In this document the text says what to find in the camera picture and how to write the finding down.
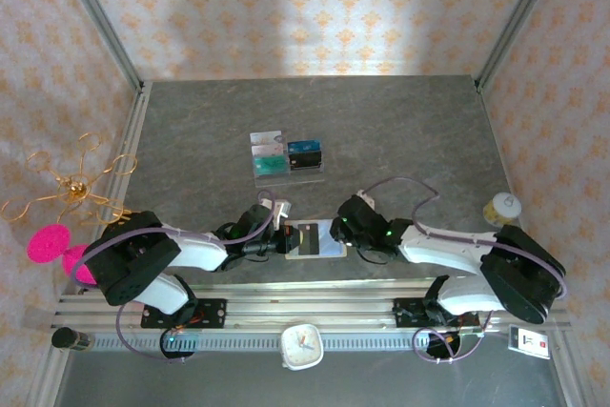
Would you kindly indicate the pale blue iridescent card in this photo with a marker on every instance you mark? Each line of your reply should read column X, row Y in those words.
column 329, row 240

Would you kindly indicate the beige card holder wallet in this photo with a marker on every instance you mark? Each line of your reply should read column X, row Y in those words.
column 310, row 257

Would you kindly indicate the black card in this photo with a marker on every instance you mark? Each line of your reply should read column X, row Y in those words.
column 305, row 162

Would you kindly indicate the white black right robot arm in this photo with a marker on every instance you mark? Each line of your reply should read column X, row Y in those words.
column 443, row 247

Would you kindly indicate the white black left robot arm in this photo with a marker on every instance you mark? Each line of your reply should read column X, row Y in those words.
column 195, row 252

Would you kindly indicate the clear acrylic card stand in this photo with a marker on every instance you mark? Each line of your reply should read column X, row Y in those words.
column 305, row 179

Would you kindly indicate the teal green card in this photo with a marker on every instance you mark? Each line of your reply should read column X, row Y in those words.
column 270, row 165

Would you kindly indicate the pale pink white card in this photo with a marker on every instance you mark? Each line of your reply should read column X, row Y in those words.
column 267, row 149

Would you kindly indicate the silver white card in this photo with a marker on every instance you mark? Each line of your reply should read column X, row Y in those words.
column 266, row 136

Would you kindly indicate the white square clock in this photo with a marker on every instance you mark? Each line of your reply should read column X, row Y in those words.
column 301, row 347

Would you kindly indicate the yellow cup with white lid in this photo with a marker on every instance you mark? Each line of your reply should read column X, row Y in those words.
column 504, row 207

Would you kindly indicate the black round base disc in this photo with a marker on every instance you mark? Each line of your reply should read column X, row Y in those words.
column 178, row 354
column 441, row 354

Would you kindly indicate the pink felt disc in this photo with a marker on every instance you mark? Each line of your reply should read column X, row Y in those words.
column 78, row 259
column 47, row 244

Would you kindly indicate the white tag with red button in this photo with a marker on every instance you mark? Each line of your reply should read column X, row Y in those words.
column 529, row 341

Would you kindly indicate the black cylinder bottle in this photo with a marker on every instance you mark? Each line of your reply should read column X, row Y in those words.
column 71, row 339

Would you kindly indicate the aluminium mounting rail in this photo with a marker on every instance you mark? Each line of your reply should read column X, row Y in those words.
column 310, row 304

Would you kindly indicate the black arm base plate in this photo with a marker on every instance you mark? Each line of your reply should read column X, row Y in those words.
column 214, row 314
column 402, row 314

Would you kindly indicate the aluminium table side rail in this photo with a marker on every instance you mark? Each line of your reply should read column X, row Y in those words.
column 484, row 109
column 138, row 111

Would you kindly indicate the aluminium frame post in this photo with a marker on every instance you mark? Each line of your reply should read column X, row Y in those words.
column 518, row 16
column 100, row 16

